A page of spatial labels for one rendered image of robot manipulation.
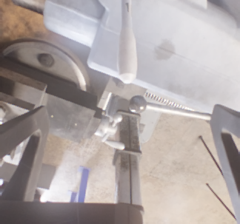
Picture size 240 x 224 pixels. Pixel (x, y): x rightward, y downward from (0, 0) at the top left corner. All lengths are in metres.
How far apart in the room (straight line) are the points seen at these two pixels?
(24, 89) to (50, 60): 0.11
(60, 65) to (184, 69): 0.34
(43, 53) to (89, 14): 0.28
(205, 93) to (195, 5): 0.13
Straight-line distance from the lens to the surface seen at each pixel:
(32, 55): 0.58
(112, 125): 0.57
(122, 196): 0.92
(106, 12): 0.30
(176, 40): 0.31
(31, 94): 0.49
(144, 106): 0.41
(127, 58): 0.19
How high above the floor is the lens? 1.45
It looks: 55 degrees down
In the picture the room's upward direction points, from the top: 179 degrees counter-clockwise
